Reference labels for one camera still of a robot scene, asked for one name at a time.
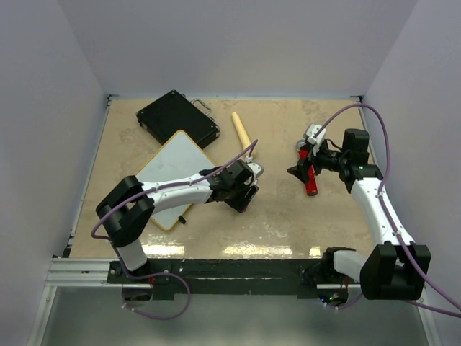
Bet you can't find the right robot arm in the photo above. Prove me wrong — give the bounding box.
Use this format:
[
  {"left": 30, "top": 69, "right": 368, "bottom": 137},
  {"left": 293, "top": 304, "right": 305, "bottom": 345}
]
[{"left": 287, "top": 124, "right": 431, "bottom": 301}]

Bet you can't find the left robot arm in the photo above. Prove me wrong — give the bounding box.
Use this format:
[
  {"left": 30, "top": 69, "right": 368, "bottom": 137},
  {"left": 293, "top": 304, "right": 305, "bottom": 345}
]
[{"left": 96, "top": 159, "right": 264, "bottom": 283}]

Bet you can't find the red glitter toy microphone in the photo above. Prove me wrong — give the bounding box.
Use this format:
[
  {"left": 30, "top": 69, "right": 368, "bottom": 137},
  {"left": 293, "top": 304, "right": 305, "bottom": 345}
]
[{"left": 296, "top": 140, "right": 318, "bottom": 197}]

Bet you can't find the black hard case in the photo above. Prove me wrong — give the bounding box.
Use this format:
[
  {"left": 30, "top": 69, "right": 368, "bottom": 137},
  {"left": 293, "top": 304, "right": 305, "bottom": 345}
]
[{"left": 136, "top": 90, "right": 220, "bottom": 148}]

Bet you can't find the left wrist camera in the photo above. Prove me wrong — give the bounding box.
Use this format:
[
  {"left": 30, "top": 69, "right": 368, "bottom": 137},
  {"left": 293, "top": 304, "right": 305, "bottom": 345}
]
[{"left": 247, "top": 162, "right": 264, "bottom": 179}]

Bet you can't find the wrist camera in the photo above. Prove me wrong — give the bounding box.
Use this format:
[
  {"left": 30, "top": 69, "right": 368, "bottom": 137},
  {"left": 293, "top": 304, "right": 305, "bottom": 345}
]
[
  {"left": 303, "top": 124, "right": 326, "bottom": 155},
  {"left": 247, "top": 162, "right": 264, "bottom": 179}
]

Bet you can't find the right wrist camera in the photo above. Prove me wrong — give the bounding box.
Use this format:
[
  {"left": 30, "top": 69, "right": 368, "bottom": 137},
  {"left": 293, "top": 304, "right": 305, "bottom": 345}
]
[{"left": 303, "top": 124, "right": 326, "bottom": 155}]

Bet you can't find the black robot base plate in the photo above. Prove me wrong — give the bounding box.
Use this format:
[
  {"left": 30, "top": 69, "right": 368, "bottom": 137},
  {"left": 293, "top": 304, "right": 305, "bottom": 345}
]
[{"left": 107, "top": 257, "right": 361, "bottom": 301}]

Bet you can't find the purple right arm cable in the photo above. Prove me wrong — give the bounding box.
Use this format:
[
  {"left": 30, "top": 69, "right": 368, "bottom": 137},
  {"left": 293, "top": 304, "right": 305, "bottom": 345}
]
[{"left": 316, "top": 104, "right": 461, "bottom": 319}]

